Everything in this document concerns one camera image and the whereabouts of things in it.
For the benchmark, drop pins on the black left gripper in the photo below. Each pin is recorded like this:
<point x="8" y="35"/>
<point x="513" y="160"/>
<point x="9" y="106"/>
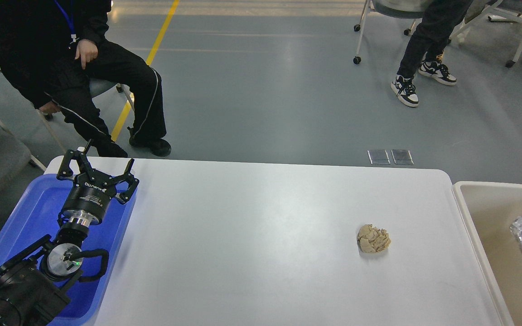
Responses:
<point x="89" y="195"/>

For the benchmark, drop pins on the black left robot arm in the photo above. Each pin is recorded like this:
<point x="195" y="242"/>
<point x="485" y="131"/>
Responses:
<point x="34" y="283"/>

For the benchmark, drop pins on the blue plastic tray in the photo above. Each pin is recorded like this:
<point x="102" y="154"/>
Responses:
<point x="36" y="215"/>

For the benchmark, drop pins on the chair under seated person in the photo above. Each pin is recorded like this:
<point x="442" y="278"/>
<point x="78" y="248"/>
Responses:
<point x="97" y="87"/>

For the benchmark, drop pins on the seated person in black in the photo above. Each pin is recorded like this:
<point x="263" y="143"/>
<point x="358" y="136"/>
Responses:
<point x="51" y="49"/>

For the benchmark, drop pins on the metal floor plate left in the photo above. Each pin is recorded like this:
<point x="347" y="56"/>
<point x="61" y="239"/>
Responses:
<point x="378" y="157"/>

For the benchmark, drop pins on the metal floor plate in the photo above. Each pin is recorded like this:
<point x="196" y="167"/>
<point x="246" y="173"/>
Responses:
<point x="378" y="157"/>
<point x="402" y="157"/>

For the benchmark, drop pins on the crumpled beige paper ball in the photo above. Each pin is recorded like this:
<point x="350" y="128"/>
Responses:
<point x="372" y="239"/>

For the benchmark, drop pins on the metal floor plate right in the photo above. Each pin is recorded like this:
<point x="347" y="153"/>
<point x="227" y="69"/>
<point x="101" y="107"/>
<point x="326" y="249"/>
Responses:
<point x="402" y="157"/>

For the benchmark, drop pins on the person with black-white sneakers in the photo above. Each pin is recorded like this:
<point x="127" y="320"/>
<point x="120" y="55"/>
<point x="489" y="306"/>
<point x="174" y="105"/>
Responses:
<point x="424" y="52"/>

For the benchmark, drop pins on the grey wheeled chair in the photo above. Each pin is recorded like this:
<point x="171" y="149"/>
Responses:
<point x="400" y="9"/>

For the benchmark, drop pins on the beige plastic bin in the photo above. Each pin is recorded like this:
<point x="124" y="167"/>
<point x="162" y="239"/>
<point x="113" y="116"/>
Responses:
<point x="488" y="210"/>

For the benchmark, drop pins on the grey chair far right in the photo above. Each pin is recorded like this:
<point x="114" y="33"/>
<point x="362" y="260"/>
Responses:
<point x="510" y="10"/>

